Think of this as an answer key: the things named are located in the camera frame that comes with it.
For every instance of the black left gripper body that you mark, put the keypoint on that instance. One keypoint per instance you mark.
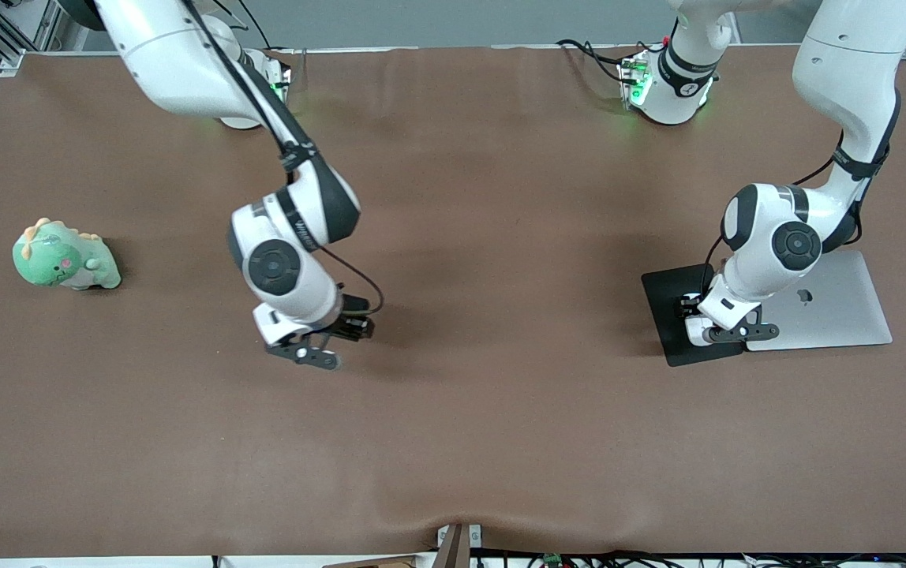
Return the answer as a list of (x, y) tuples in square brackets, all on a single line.
[(690, 304)]

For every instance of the white computer mouse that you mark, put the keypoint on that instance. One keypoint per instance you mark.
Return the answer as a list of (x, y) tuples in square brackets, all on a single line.
[(698, 331)]

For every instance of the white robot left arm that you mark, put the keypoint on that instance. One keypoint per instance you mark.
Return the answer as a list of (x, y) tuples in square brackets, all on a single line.
[(847, 71)]

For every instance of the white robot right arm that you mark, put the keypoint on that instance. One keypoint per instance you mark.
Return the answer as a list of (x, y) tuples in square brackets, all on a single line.
[(279, 268)]

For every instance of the black mouse pad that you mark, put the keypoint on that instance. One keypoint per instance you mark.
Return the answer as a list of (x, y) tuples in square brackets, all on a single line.
[(666, 331)]

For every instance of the silver closed laptop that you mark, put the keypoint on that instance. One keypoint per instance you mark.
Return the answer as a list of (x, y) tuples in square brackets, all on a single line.
[(847, 308)]

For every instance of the brown table cloth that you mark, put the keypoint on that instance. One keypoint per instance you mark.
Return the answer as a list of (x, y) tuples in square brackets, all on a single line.
[(453, 434)]

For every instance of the brown cardboard piece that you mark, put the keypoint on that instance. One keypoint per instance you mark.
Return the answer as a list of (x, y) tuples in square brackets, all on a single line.
[(390, 563)]

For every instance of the green circuit connector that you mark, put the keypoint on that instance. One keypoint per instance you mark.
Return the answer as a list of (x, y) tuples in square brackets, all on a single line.
[(552, 561)]

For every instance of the green dinosaur plush toy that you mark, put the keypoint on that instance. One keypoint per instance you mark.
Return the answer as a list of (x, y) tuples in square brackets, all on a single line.
[(58, 260)]

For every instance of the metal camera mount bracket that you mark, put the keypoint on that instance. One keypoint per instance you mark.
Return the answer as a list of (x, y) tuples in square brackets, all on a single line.
[(453, 548)]

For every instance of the aluminium frame post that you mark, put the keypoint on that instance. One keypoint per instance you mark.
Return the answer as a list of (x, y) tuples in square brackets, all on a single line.
[(7, 47)]

